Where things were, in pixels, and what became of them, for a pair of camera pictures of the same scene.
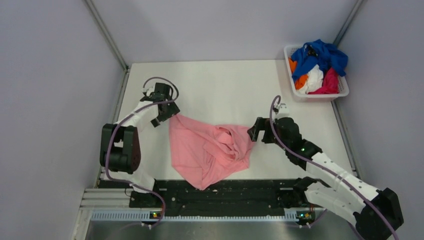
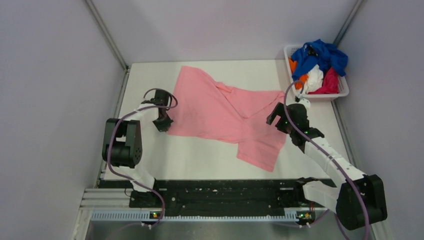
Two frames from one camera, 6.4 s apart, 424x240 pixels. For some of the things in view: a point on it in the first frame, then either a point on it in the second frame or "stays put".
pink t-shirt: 206,155 to 207,108
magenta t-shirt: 331,84 stays put
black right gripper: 261,124 to 278,110
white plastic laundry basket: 343,90 stays put
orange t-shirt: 301,80 stays put
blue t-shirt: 319,53 stays put
